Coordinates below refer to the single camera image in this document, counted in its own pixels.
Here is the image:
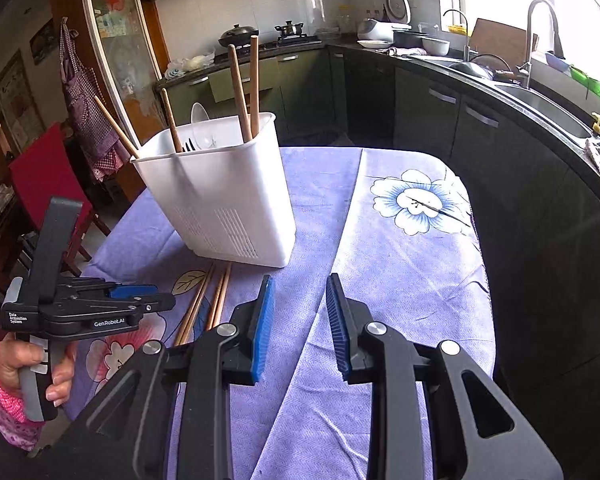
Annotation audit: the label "glass sliding door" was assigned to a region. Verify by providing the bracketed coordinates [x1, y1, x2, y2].
[77, 0, 161, 126]

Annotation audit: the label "long brown chopstick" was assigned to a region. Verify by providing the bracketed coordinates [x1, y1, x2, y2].
[249, 35, 261, 139]
[227, 44, 254, 142]
[93, 95, 141, 160]
[160, 88, 184, 154]

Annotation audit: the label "white plastic bag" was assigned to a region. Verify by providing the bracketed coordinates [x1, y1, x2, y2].
[164, 51, 216, 80]

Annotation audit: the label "green plastic containers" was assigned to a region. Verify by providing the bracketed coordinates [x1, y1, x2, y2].
[570, 65, 600, 98]

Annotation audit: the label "person's left forearm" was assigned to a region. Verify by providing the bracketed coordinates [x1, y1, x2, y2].
[0, 342, 43, 453]

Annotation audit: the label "small steel faucet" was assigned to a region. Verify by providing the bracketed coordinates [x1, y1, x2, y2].
[442, 9, 473, 61]

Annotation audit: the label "small black pot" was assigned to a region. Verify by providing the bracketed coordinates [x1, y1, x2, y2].
[275, 20, 305, 40]

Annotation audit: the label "green lower cabinets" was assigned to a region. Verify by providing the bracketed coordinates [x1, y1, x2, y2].
[155, 45, 333, 146]

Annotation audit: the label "wooden cutting board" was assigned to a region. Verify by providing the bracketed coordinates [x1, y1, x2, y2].
[467, 17, 531, 68]

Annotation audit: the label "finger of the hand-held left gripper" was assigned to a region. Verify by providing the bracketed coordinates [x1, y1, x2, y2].
[130, 293, 177, 317]
[105, 284, 159, 301]

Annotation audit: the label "gas stove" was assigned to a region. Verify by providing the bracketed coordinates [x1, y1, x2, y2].
[220, 35, 326, 53]

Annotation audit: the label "dark wok in sink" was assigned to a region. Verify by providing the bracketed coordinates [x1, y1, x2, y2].
[447, 54, 513, 81]

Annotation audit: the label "wall scroll poster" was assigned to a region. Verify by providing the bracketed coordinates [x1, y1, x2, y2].
[0, 52, 46, 161]

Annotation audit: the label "purple floral tablecloth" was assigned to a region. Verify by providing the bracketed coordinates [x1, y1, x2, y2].
[62, 146, 496, 480]

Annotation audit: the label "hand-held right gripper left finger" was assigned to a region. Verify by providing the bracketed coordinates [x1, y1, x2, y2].
[55, 275, 277, 480]

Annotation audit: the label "black wok with lid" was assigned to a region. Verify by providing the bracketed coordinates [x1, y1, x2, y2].
[218, 23, 259, 50]

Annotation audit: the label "white rice cooker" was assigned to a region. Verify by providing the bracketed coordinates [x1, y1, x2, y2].
[357, 0, 413, 45]

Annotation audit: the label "person's left hand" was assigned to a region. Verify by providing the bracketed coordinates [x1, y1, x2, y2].
[0, 338, 76, 406]

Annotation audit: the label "white plastic utensil holder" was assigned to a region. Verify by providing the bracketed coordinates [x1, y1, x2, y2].
[130, 111, 297, 269]

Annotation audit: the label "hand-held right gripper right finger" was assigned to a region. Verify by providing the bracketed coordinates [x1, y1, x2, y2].
[326, 273, 563, 480]

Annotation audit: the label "white bowl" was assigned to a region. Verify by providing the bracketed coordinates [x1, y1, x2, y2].
[421, 36, 451, 57]

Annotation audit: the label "red chair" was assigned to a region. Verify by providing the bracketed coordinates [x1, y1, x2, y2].
[7, 122, 111, 281]

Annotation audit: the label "dark wall picture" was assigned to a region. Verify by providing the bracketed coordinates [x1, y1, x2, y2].
[30, 20, 56, 63]

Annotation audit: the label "pink checked apron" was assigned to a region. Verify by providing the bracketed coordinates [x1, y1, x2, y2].
[59, 19, 131, 183]

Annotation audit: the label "tall steel faucet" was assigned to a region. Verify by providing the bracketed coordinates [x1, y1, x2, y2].
[517, 0, 566, 90]

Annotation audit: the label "steel sink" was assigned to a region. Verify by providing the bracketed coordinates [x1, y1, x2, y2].
[420, 55, 593, 141]

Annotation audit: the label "black cooking pot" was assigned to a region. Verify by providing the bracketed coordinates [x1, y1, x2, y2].
[392, 30, 429, 51]

